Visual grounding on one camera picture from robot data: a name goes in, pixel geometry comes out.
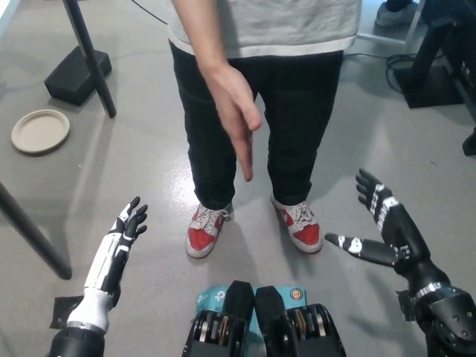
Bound person's right hand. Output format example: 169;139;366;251
196;61;263;183

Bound robot right hand black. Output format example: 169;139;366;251
325;167;453;298

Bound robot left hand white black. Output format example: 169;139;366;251
66;196;149;332

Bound person's left red white sneaker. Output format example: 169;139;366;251
270;195;324;254

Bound person's red white sneaker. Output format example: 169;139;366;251
270;195;324;254
184;202;234;260

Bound person's right red white sneaker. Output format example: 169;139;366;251
184;202;234;260

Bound robot left leg black block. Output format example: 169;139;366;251
180;280;257;357

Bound robot leg black block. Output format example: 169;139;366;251
180;280;257;357
254;285;349;357

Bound robot right leg black block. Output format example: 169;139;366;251
254;285;349;357

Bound black tape floor patch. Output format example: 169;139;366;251
396;289;417;323
50;295;85;330

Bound black trousers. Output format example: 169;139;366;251
169;40;343;209

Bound thick black table leg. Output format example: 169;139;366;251
0;180;74;280

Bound grey t-shirt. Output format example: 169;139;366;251
151;0;362;60

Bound teal router box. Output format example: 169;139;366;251
196;285;309;353

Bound black machine foot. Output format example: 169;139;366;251
462;128;476;157

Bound beige paper plate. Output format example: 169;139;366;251
10;108;71;155

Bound black slanted pole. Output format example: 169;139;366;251
61;0;118;119

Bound black stand with base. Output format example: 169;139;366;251
393;14;466;109

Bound black foam block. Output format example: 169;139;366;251
43;45;113;107

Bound grey bystander sneaker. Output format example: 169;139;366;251
374;1;419;28

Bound bystander dark trouser leg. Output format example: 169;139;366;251
385;0;419;11

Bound thin black floor cable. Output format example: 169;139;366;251
132;0;170;25

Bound white metal frame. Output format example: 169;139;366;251
356;0;427;48

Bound black cable bundle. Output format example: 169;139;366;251
385;51;446;89

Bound black machine frame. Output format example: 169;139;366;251
442;0;476;123

